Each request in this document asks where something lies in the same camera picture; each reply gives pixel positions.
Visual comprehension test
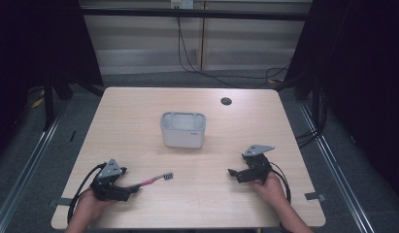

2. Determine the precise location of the white plastic container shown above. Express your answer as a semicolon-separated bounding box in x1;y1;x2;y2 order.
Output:
159;111;207;150

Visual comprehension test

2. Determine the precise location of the metal floor rail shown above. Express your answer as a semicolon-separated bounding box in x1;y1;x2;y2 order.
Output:
297;100;380;233
0;106;67;233

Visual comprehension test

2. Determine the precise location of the white wall socket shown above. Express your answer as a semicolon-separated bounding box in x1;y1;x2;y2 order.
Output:
170;0;195;10

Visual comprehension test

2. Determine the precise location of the black horizontal metal bar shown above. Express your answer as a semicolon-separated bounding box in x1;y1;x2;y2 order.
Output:
81;8;313;22

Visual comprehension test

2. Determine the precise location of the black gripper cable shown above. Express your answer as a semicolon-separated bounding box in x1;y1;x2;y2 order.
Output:
66;162;108;225
268;161;292;205

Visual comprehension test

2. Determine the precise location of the pink toothbrush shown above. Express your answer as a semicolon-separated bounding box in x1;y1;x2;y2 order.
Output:
124;172;175;190

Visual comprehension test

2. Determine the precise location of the grey tape strip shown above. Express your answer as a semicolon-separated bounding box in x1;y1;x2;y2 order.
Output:
304;191;326;202
47;197;74;208

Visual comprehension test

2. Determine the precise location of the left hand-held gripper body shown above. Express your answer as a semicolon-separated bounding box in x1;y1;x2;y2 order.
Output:
89;157;131;203

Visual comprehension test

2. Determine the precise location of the black curtain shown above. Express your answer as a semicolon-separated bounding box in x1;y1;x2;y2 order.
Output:
0;0;105;163
283;0;399;205

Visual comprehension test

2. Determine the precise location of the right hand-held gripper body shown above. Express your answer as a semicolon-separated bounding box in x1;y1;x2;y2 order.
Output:
235;144;276;184

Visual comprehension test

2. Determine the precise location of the person's left hand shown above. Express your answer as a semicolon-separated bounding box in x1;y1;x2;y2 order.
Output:
72;188;118;225

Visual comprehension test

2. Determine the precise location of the long black wall cable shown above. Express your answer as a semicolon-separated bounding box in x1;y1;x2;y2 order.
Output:
176;6;290;89

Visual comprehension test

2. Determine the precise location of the bundle of black floor cables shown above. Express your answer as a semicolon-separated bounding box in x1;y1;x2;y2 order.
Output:
295;86;328;150

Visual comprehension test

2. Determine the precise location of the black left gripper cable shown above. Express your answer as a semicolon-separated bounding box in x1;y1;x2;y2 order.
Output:
66;162;108;225

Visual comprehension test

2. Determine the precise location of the person's right hand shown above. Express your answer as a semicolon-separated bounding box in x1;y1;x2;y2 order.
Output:
249;172;288;212

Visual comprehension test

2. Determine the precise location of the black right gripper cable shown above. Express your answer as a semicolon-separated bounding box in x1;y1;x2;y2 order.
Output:
268;161;292;205

